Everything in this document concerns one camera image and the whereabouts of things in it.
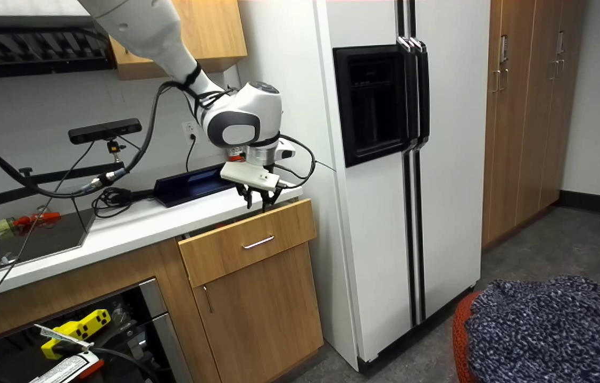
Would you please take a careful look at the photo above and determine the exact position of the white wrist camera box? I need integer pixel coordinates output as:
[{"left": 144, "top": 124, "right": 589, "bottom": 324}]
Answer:
[{"left": 219, "top": 162, "right": 279, "bottom": 192}]

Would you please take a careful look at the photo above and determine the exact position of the black stereo camera on counter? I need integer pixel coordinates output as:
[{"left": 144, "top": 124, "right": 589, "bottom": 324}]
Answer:
[{"left": 68, "top": 119, "right": 142, "bottom": 145}]

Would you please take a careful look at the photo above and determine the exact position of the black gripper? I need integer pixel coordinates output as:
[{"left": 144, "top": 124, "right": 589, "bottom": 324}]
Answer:
[{"left": 235, "top": 185, "right": 280, "bottom": 210}]

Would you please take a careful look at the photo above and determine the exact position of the dark blue tray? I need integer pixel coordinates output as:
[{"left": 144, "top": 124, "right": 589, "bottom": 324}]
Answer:
[{"left": 152, "top": 165, "right": 231, "bottom": 205}]

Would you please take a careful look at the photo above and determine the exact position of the wooden lower cabinet door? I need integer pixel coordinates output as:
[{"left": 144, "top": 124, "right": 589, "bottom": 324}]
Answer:
[{"left": 194, "top": 245, "right": 324, "bottom": 383}]

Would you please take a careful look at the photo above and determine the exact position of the tall wooden cabinet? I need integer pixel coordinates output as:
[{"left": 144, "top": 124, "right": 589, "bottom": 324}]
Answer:
[{"left": 482, "top": 0, "right": 587, "bottom": 247}]

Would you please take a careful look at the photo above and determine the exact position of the blue knitted sweater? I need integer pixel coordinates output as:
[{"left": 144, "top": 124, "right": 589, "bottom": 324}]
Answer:
[{"left": 465, "top": 274, "right": 600, "bottom": 383}]

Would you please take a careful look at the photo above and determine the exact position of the red green toy vegetable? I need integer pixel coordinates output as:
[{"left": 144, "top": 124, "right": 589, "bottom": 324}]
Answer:
[{"left": 0, "top": 210, "right": 62, "bottom": 234}]

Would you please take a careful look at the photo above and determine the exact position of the black range hood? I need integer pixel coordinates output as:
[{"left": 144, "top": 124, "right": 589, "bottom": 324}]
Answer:
[{"left": 0, "top": 16, "right": 115, "bottom": 76}]

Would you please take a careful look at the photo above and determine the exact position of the wooden upper cabinet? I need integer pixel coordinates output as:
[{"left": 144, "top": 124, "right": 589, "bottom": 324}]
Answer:
[{"left": 110, "top": 0, "right": 247, "bottom": 80}]

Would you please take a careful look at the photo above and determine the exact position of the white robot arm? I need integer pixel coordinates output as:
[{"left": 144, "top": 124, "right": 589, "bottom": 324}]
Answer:
[{"left": 78, "top": 0, "right": 282, "bottom": 204}]

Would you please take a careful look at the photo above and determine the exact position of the wooden front white drawer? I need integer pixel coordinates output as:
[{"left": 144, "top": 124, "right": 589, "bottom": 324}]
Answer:
[{"left": 178, "top": 200, "right": 317, "bottom": 287}]

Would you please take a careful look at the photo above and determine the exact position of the white refrigerator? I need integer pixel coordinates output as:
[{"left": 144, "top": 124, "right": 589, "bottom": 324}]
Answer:
[{"left": 237, "top": 0, "right": 491, "bottom": 376}]

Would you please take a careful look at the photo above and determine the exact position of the black mat on counter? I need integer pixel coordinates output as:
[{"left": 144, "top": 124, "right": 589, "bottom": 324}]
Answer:
[{"left": 0, "top": 208, "right": 93, "bottom": 267}]

